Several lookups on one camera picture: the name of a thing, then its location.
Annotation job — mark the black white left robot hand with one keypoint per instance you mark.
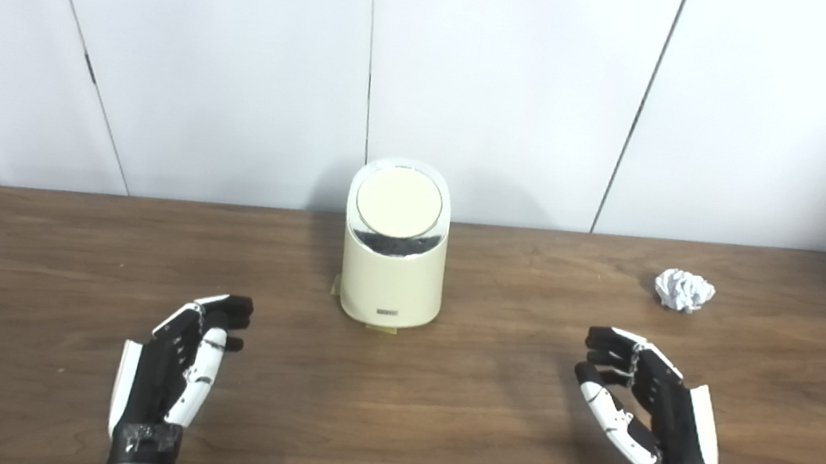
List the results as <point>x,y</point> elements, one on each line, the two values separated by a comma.
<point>150,381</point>

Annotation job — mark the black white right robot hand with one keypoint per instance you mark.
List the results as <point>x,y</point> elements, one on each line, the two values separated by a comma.
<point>675,438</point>

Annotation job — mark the white paper ball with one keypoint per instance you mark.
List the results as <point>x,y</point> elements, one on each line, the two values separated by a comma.
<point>683,290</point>

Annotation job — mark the cream-colored lidded bin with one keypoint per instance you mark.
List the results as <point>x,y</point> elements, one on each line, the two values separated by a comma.
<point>391,284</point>

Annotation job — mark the yellow tape strip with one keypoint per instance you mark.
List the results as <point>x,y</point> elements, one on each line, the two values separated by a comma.
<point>383,329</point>
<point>335,285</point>

